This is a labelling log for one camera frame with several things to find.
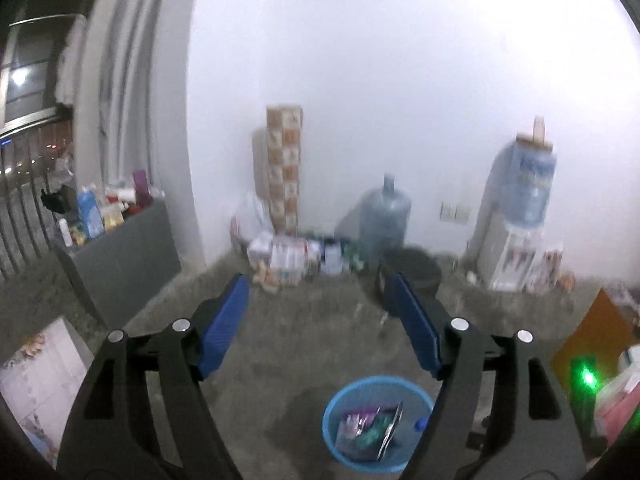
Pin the trash packets in bin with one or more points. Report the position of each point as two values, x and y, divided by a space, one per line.
365 430

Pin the stack of patterned cartons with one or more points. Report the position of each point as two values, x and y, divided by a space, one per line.
284 170

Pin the row of small cartons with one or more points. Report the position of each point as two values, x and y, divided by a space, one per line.
290 257

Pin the small white bottle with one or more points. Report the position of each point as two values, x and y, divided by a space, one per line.
66 232

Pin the blue plastic basket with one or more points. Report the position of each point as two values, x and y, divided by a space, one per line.
372 390

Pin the white plastic bag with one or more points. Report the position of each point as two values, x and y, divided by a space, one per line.
251 220

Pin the maroon cup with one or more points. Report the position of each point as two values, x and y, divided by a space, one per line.
142 187

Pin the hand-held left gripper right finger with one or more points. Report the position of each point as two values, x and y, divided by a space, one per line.
416 330

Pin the black cloth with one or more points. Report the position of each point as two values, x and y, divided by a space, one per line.
57 200

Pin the blue labelled water bottle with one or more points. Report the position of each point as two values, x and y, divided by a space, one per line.
530 185

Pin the grey cabinet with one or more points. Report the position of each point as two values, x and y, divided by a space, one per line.
125 265

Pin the pink white packet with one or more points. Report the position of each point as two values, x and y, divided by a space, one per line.
620 400

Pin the black bucket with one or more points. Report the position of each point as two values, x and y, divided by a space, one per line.
417 270

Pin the orange board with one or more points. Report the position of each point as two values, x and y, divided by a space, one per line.
595 330

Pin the white water dispenser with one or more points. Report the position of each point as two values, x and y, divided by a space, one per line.
505 255

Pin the orange white carton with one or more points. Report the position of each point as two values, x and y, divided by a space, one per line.
547 267

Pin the wall socket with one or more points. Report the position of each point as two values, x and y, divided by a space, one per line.
455 212

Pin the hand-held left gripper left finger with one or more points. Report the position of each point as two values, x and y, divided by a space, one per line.
226 330

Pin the metal railing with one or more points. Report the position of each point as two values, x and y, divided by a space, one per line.
20 200

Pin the white hanging cloth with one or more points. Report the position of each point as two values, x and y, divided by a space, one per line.
69 65

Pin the empty blue water jug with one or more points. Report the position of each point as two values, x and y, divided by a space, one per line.
385 225

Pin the floral tablecloth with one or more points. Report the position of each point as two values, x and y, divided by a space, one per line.
45 380

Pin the white door frame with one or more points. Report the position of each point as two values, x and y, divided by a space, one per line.
165 110

